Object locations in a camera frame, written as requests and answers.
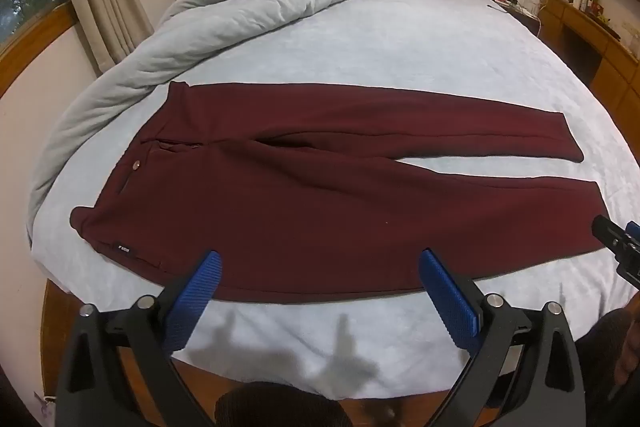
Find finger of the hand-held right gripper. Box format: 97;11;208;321
616;252;640;293
591;215;640;257

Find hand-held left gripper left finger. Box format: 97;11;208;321
56;250;223;427

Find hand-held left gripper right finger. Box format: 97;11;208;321
418;248;587;427

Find maroon pants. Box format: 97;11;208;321
70;80;612;305

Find wooden desk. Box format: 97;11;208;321
539;0;640;160

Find wooden nightstand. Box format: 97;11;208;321
486;0;542;38

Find grey duvet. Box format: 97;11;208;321
27;0;445;248

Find wooden bed frame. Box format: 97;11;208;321
39;279;451;427

